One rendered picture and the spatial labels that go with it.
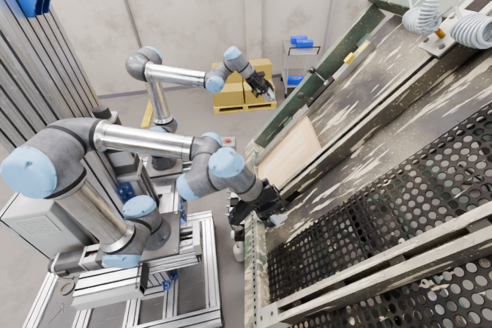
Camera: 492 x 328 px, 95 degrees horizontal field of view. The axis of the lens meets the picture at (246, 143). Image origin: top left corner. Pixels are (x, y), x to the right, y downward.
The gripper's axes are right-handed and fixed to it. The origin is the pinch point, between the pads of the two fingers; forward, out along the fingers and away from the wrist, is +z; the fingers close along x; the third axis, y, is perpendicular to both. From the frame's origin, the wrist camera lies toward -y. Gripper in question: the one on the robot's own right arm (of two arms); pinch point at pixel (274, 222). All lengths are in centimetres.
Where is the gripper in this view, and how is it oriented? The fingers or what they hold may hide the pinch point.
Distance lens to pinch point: 79.5
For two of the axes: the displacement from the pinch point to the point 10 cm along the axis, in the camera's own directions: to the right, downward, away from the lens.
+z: 4.9, 6.3, 6.1
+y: 8.5, -4.9, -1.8
